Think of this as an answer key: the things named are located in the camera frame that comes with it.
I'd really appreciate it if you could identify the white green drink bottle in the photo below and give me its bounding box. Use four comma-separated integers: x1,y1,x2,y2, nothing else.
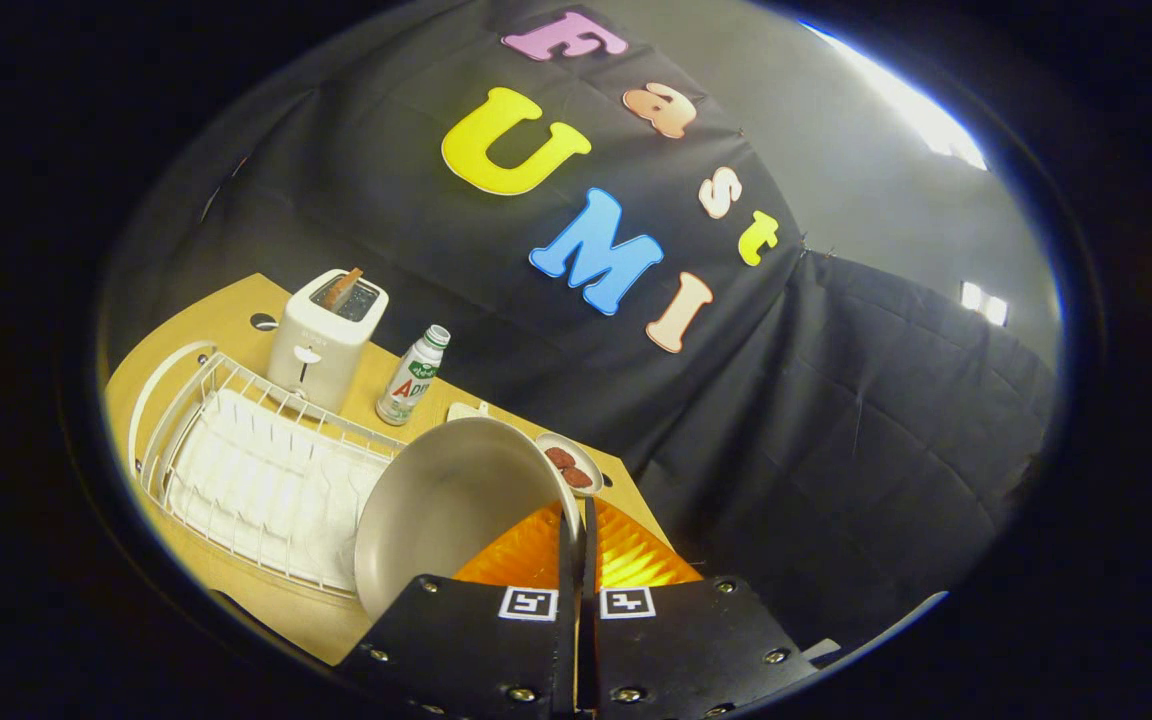
376,325,452,427

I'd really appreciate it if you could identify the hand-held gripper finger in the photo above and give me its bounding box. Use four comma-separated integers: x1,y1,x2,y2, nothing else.
581,497,822,716
336,500,582,716

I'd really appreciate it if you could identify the black backdrop cloth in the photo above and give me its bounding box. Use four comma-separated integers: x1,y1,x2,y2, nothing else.
106,0,1057,651

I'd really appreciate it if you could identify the beige plate with meat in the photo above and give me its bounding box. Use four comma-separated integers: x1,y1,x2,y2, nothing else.
534,432,605,498

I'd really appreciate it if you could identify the beige round plate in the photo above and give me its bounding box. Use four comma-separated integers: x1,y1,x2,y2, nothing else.
354,417,582,621

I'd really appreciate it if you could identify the white toaster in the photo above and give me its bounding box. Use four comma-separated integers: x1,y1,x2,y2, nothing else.
267,268,390,415

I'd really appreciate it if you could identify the brown toast slice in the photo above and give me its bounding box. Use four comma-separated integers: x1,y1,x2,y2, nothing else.
321,267,365,313

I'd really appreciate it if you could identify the white drip tray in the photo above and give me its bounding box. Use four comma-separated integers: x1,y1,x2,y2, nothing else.
168,388,392,591

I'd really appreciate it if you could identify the white wire dish rack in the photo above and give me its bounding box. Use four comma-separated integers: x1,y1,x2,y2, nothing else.
128,341,407,601

